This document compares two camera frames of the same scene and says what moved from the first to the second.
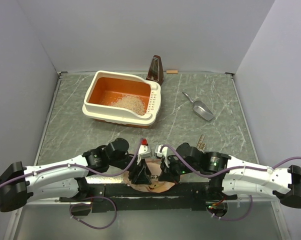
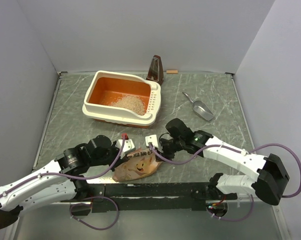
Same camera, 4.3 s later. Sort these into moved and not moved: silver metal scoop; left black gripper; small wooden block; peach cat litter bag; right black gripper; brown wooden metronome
Moved: right black gripper; peach cat litter bag; left black gripper
Not moved: silver metal scoop; brown wooden metronome; small wooden block
